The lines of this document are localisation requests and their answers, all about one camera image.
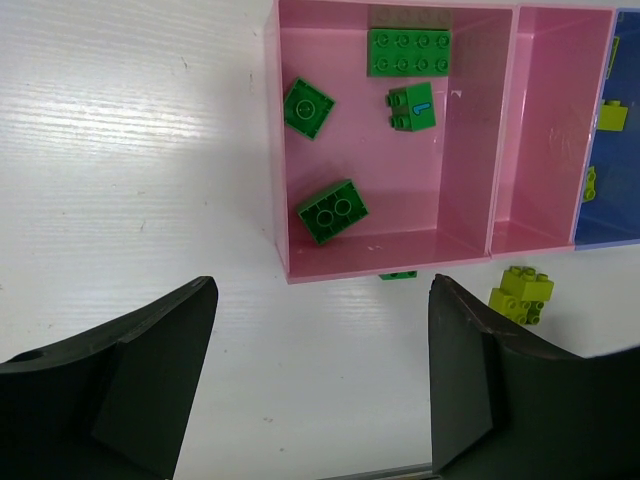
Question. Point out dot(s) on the lime stacked lego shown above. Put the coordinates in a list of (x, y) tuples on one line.
[(522, 295)]

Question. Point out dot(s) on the dark green upturned lego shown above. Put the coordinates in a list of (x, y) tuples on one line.
[(332, 210)]

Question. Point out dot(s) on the small dark green lego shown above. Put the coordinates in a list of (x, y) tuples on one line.
[(306, 108)]

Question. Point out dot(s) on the small pink bin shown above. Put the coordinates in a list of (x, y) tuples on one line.
[(556, 69)]

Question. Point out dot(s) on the dark blue bin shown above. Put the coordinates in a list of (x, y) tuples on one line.
[(612, 218)]

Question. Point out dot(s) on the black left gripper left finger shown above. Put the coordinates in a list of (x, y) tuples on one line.
[(112, 402)]

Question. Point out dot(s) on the dark green square lego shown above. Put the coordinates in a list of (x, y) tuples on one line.
[(398, 275)]

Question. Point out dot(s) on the dark green long lego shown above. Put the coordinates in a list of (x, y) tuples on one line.
[(408, 53)]

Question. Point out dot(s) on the lime long lego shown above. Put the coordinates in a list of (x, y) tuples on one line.
[(612, 116)]

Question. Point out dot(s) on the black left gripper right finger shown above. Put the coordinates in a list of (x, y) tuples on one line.
[(507, 404)]

